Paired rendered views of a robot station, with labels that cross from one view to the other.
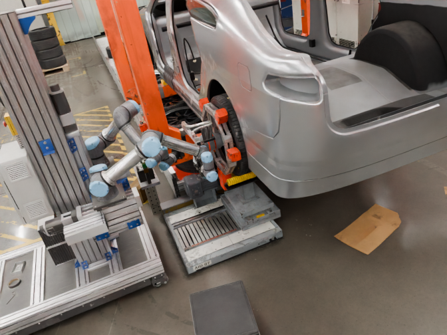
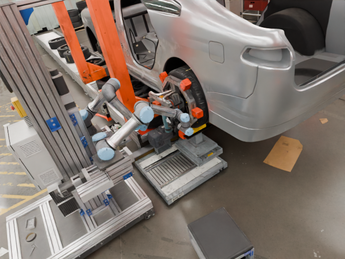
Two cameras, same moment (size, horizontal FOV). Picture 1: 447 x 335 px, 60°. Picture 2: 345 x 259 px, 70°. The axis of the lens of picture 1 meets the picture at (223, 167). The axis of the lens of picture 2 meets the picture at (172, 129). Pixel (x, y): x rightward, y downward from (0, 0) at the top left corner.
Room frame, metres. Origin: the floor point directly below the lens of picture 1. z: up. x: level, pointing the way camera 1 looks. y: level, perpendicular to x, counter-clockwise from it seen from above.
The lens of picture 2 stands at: (0.54, 0.56, 2.10)
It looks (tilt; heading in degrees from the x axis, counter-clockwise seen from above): 35 degrees down; 349
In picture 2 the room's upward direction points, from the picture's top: 11 degrees counter-clockwise
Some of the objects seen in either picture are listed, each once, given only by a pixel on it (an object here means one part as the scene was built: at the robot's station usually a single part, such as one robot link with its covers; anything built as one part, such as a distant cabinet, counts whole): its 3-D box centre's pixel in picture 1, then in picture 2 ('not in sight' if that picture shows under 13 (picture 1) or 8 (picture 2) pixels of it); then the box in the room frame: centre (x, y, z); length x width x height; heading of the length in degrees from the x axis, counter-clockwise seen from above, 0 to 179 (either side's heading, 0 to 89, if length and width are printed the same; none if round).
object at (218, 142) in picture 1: (209, 141); (172, 105); (2.73, 0.07, 0.85); 0.21 x 0.14 x 0.14; 106
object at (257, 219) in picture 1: (249, 205); (197, 147); (2.80, -0.16, 0.13); 0.50 x 0.36 x 0.10; 16
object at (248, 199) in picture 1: (246, 187); (196, 135); (2.80, -0.16, 0.32); 0.40 x 0.30 x 0.28; 16
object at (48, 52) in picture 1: (34, 53); not in sight; (10.49, 4.23, 0.55); 1.40 x 0.80 x 1.09; 105
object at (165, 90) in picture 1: (154, 86); (102, 66); (5.09, 0.70, 0.69); 0.52 x 0.17 x 0.35; 106
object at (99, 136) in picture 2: (100, 175); (101, 141); (2.27, 0.81, 0.98); 0.13 x 0.12 x 0.14; 8
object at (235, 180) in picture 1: (241, 177); (196, 129); (2.66, -0.13, 0.51); 0.29 x 0.06 x 0.06; 106
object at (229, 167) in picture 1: (217, 139); (178, 102); (2.75, 0.00, 0.85); 0.54 x 0.07 x 0.54; 16
